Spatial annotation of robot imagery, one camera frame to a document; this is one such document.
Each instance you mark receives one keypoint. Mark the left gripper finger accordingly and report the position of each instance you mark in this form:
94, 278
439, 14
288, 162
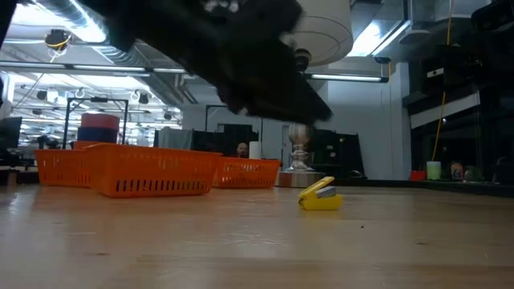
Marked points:
289, 108

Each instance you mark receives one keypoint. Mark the yellow mini stapler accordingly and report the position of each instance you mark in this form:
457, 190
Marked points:
319, 204

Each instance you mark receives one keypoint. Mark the orange tape roll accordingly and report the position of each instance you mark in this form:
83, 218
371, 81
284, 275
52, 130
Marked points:
86, 145

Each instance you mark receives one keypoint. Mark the white paper roll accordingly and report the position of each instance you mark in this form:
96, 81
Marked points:
255, 149

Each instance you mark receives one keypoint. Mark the person's head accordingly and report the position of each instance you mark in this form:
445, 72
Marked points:
242, 149

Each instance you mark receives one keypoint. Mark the long ceiling light fixture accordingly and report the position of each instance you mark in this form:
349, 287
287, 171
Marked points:
345, 77
100, 67

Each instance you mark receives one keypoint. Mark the black cabinet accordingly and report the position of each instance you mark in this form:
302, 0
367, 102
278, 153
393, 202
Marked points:
341, 152

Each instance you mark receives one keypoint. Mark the silver lamp white shade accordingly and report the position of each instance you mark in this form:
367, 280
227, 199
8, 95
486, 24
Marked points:
329, 32

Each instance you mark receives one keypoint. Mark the red cup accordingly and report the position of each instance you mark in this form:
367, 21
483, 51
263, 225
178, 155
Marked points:
417, 176

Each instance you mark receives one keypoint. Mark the pale green cup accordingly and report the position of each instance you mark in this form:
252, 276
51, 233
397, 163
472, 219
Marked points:
433, 170

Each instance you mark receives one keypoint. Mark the small bottle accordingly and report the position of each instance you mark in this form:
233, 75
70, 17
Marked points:
456, 172

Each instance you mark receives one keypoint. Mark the silver ventilation duct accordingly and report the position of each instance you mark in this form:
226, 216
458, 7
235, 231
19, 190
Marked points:
120, 56

